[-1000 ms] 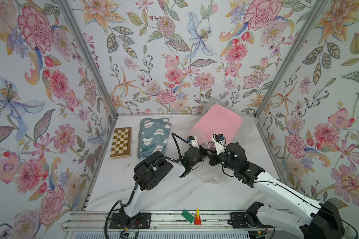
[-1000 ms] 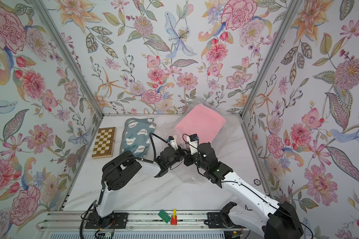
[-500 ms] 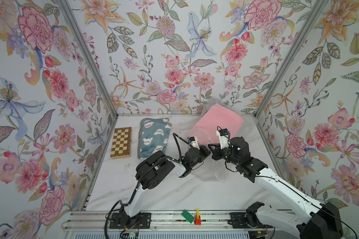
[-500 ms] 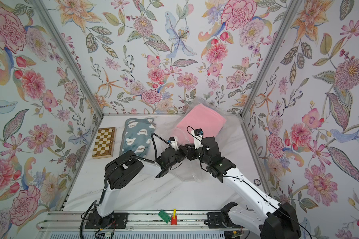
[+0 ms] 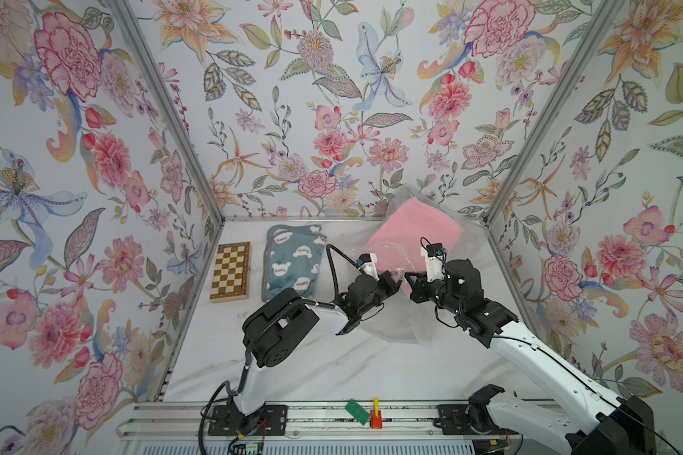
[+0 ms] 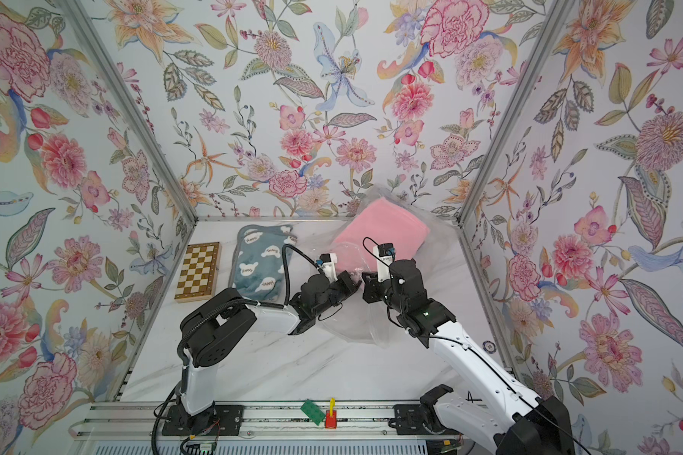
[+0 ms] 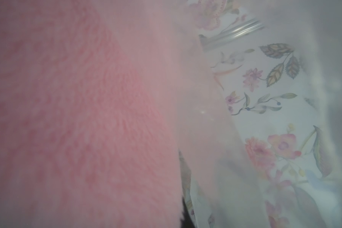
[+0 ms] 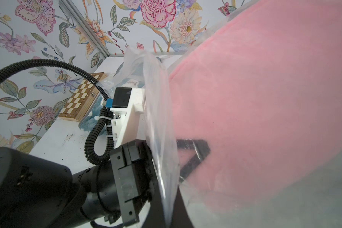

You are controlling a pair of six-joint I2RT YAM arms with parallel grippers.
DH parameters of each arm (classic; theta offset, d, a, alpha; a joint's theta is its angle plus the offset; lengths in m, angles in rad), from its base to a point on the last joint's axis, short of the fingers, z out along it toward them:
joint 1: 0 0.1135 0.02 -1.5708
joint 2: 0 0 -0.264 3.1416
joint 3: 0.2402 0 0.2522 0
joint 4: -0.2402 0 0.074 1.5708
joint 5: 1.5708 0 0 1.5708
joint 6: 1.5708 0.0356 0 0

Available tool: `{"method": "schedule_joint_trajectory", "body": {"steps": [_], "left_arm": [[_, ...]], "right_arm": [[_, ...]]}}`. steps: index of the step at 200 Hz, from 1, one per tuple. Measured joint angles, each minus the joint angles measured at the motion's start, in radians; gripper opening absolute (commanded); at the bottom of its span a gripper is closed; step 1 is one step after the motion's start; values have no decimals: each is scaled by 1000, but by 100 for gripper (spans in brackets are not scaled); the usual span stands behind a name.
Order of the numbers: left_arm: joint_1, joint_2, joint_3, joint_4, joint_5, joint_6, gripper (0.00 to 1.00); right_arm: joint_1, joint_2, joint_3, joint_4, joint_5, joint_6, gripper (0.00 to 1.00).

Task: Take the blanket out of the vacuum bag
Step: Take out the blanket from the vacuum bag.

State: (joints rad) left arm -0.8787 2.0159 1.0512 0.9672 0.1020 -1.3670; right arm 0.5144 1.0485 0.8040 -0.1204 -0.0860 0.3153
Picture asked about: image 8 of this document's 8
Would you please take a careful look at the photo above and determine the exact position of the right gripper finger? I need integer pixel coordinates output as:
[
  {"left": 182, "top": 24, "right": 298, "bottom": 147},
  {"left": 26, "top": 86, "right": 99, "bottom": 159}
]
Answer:
[{"left": 141, "top": 185, "right": 196, "bottom": 228}]

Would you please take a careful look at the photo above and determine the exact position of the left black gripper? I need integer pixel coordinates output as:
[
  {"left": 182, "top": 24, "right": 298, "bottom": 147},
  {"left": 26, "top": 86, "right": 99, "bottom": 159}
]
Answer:
[{"left": 110, "top": 139, "right": 211, "bottom": 227}]

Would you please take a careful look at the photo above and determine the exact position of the clear plastic vacuum bag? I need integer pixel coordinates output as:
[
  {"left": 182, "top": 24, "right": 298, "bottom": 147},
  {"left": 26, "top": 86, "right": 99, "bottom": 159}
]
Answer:
[{"left": 117, "top": 1, "right": 342, "bottom": 228}]

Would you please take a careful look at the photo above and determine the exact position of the pink blanket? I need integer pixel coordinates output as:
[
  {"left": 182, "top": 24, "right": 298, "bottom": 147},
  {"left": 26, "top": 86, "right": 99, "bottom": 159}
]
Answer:
[{"left": 170, "top": 1, "right": 342, "bottom": 211}]

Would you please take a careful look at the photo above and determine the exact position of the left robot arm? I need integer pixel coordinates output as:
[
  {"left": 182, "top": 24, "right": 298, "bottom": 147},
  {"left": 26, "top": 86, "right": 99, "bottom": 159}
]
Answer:
[{"left": 0, "top": 140, "right": 193, "bottom": 228}]

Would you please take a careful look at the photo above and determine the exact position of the wooden chessboard box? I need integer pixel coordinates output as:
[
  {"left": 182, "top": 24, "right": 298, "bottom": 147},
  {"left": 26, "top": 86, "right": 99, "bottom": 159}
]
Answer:
[{"left": 59, "top": 79, "right": 100, "bottom": 122}]

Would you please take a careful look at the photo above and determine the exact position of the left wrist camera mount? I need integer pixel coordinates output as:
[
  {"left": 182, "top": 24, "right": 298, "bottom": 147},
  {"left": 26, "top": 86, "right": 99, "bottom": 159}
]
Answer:
[{"left": 110, "top": 87, "right": 146, "bottom": 148}]

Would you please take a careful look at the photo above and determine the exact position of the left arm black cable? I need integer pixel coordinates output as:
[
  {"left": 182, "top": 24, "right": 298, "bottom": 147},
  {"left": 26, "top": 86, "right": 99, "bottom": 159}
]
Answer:
[{"left": 0, "top": 58, "right": 116, "bottom": 166}]

